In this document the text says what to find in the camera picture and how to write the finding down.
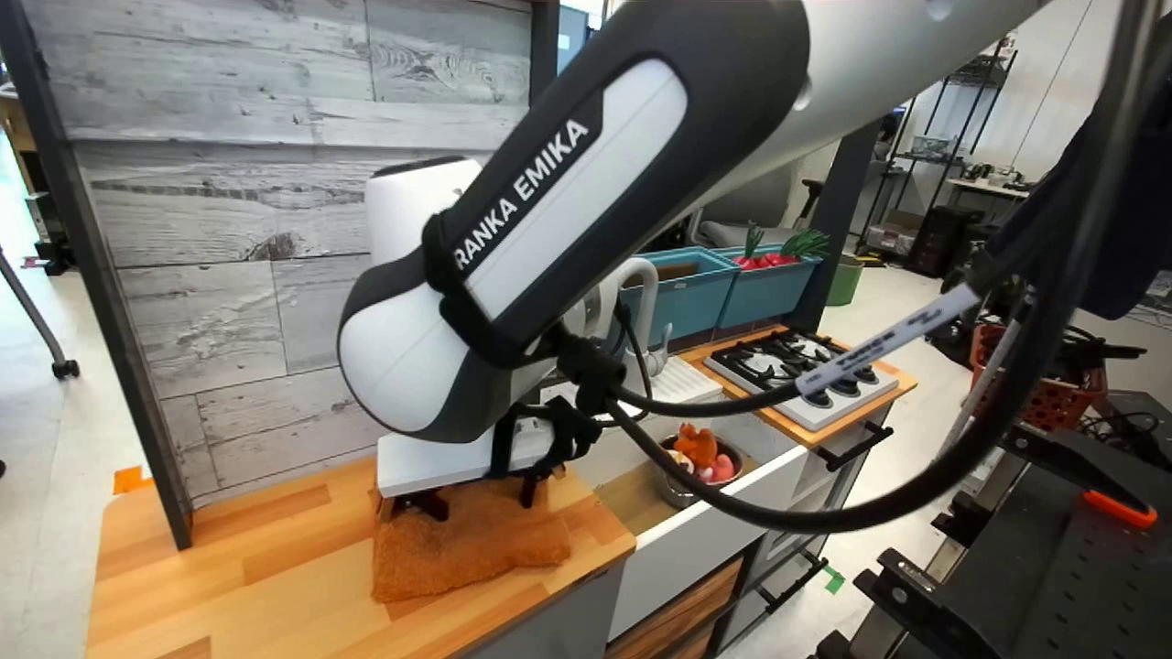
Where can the black hanging cloth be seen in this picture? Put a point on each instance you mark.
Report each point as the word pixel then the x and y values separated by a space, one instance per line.
pixel 1129 221

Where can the grey toy stove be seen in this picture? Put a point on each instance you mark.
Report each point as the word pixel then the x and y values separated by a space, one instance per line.
pixel 854 408

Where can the grey office chair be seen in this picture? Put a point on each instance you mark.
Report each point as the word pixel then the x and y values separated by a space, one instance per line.
pixel 764 213

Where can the teal plastic bin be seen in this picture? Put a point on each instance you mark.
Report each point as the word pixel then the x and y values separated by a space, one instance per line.
pixel 772 293
pixel 682 293

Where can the green tape piece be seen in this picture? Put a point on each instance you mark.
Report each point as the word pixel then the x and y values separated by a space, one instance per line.
pixel 832 579

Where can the grey wood-look panel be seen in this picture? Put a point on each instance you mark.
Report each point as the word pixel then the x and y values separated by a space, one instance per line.
pixel 220 241

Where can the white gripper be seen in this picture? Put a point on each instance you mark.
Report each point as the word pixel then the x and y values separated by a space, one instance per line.
pixel 428 461

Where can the black wheeled stand leg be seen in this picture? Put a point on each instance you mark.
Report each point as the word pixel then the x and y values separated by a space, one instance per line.
pixel 32 316

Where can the black perforated table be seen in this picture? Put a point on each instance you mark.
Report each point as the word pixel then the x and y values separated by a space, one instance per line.
pixel 1076 588

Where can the pink plush doll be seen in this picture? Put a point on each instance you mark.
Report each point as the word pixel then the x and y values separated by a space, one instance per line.
pixel 722 465

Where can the orange terry towel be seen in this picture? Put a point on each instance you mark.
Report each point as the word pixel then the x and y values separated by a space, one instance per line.
pixel 462 549

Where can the grey toy oven cabinet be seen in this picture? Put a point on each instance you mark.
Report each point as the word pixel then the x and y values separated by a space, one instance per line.
pixel 809 549

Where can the green plant toy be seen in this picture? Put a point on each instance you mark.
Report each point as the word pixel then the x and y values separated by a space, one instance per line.
pixel 801 241

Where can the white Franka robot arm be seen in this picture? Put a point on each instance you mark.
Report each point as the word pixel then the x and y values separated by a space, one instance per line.
pixel 589 196

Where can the grey tripod pole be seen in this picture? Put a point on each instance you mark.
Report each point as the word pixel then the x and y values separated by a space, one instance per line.
pixel 938 450

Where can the green bin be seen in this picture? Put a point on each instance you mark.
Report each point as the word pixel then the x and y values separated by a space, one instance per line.
pixel 843 278

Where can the black metal kitchen frame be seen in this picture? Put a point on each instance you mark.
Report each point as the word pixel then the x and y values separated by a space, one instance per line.
pixel 112 366

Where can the wooden front drawer unit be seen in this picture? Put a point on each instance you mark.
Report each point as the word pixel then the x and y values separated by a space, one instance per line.
pixel 681 607

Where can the orange black clamp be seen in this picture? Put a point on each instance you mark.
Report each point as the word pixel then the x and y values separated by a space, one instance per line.
pixel 1118 511

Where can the white toy sink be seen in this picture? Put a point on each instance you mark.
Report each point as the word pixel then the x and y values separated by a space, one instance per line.
pixel 682 562

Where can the orange plush doll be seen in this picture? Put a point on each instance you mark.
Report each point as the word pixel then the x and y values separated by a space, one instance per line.
pixel 698 446

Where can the red plastic crate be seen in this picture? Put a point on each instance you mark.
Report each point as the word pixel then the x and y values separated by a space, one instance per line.
pixel 1048 405

